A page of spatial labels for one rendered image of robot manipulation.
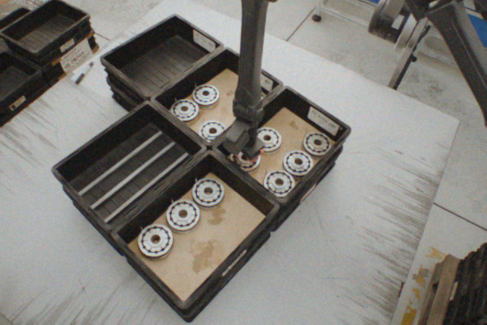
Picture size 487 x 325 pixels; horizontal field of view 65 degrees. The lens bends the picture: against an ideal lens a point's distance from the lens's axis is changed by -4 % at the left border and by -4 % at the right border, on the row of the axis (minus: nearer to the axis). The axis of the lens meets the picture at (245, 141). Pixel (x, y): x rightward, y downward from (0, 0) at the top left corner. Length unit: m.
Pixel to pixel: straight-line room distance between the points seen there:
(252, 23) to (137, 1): 2.62
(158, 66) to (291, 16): 1.91
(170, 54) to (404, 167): 1.07
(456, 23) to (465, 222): 1.83
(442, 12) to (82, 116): 1.36
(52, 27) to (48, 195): 1.28
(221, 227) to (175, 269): 0.19
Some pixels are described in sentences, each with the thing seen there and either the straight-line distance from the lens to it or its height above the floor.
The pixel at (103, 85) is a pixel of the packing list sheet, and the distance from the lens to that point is 1.82.
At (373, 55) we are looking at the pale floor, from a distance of 3.21.
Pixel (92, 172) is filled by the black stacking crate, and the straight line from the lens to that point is 1.39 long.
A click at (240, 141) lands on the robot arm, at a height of 1.06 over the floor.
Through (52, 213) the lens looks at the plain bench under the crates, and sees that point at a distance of 1.51.
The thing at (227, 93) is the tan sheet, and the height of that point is 0.83.
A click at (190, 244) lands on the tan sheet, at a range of 1.22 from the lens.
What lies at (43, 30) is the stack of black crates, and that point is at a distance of 2.57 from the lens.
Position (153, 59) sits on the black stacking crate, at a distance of 1.70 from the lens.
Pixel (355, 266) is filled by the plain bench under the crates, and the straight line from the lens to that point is 1.41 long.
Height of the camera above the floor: 1.97
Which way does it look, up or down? 54 degrees down
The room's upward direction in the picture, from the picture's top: 6 degrees clockwise
